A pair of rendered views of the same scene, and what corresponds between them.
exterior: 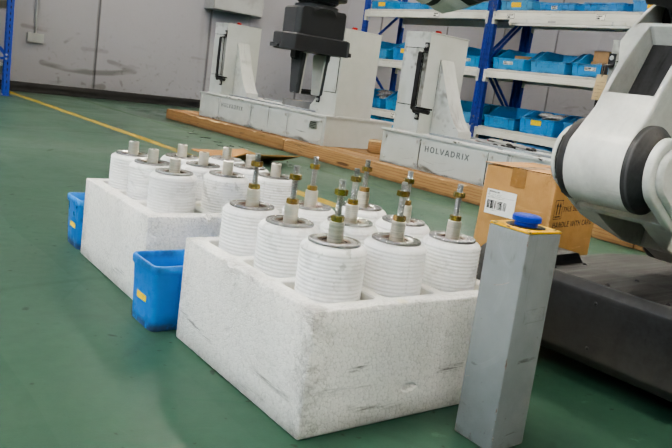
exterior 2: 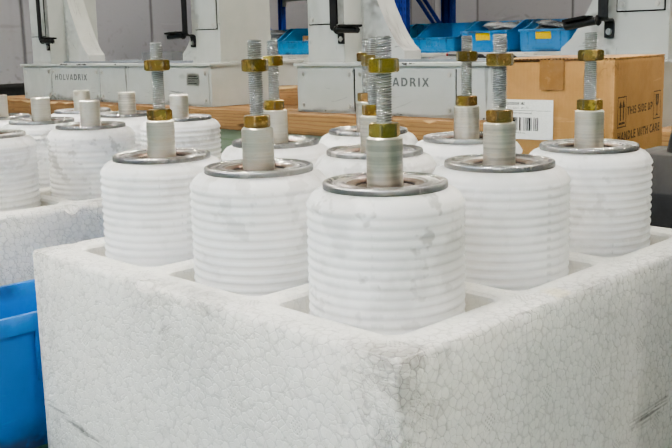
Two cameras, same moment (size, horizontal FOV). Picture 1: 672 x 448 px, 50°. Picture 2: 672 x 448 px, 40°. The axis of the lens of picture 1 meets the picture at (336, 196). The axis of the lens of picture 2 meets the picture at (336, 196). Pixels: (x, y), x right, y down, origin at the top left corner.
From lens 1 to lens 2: 0.50 m
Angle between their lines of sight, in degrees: 7
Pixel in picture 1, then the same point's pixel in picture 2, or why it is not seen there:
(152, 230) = not seen: outside the picture
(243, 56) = (74, 5)
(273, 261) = (243, 260)
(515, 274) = not seen: outside the picture
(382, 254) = (488, 197)
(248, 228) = (165, 203)
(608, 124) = not seen: outside the picture
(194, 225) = (46, 229)
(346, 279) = (438, 266)
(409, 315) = (577, 321)
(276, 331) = (293, 422)
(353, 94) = (242, 27)
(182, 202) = (13, 189)
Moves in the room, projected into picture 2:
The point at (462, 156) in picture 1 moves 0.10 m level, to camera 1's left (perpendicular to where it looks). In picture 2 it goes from (418, 81) to (390, 82)
